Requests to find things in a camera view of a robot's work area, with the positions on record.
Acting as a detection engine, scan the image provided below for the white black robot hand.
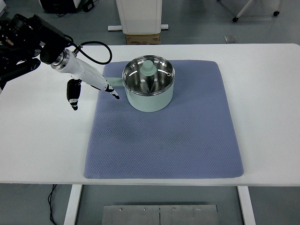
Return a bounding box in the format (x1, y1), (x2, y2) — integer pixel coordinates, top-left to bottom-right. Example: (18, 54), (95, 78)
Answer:
(51, 49), (120, 111)

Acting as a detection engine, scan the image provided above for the green pot with handle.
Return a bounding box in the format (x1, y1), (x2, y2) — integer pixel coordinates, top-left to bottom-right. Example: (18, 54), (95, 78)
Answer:
(103, 55), (176, 113)

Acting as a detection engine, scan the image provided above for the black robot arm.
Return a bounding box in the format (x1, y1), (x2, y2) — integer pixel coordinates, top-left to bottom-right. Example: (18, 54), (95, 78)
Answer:
(0, 14), (73, 90)

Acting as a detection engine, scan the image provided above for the black equipment on floor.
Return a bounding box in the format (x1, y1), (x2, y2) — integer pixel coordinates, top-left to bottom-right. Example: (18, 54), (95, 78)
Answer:
(39, 0), (97, 14)

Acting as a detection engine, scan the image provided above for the cardboard box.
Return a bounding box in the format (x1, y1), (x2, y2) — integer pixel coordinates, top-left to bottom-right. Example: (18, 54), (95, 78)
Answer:
(126, 34), (161, 45)

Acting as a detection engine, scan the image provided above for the blue textured mat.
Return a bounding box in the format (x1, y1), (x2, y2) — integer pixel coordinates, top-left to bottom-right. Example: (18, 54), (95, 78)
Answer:
(84, 60), (244, 179)

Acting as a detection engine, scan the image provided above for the left white table leg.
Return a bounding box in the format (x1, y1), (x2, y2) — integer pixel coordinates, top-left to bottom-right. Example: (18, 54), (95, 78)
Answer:
(64, 184), (83, 225)

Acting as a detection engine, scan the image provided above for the white table leg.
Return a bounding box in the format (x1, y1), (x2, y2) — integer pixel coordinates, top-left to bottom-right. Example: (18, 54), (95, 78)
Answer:
(64, 184), (83, 225)
(237, 186), (256, 225)

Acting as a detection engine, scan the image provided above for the grey floor socket cover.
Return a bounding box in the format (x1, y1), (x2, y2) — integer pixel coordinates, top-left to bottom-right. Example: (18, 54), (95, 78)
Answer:
(224, 35), (238, 44)

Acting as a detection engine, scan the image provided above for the metal floor plate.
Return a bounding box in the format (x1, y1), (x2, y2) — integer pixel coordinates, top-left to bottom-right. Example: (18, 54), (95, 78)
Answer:
(102, 205), (219, 225)

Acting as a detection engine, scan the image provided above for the wheeled chair base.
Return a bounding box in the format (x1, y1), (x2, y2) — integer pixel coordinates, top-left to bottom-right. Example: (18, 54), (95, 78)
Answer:
(232, 0), (284, 23)

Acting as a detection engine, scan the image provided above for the right white table leg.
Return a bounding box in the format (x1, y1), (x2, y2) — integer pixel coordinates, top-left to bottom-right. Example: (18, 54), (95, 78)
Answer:
(237, 186), (256, 225)

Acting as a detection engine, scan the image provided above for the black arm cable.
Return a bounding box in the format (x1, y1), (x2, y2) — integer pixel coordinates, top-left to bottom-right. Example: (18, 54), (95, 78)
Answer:
(64, 35), (113, 65)

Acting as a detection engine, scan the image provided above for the white pedestal base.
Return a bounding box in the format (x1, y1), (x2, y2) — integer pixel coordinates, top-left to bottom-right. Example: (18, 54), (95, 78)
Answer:
(107, 0), (169, 35)

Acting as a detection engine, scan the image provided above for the black floor cable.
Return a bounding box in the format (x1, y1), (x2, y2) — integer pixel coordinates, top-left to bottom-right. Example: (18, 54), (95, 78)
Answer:
(48, 184), (58, 225)

